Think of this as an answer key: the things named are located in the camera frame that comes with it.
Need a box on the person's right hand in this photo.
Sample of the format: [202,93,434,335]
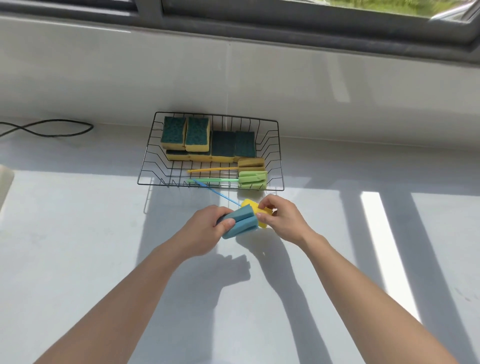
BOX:
[256,194,323,248]

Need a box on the person's left hand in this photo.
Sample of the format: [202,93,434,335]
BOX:
[176,204,236,260]

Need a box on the blue sponge brush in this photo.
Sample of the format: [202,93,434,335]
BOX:
[215,205,260,241]

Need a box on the yellow head blue handle brush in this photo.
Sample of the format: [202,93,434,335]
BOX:
[192,178,275,230]

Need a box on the green sponge brush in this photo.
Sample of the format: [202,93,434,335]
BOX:
[186,170,269,191]

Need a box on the black wire basket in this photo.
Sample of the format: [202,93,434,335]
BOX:
[136,110,286,192]

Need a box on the orange-handled mustard sponge brush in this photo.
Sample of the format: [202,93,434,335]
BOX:
[186,157,267,175]

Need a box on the green and yellow sponge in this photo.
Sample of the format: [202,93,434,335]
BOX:
[165,148,189,163]
[160,115,188,151]
[210,130,238,164]
[186,151,214,164]
[184,116,212,154]
[233,130,258,163]

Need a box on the person's right forearm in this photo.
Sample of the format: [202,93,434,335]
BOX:
[303,232,462,364]

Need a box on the person's left forearm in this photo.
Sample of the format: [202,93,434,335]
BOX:
[33,238,192,364]

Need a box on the cream coffee machine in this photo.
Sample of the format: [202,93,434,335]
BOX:
[0,164,15,222]

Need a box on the silver metal railing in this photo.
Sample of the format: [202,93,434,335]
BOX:
[429,0,480,22]

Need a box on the black power cable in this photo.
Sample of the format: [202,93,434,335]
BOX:
[0,118,95,138]

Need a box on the dark grey window frame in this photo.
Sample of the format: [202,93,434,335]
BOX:
[0,0,480,70]

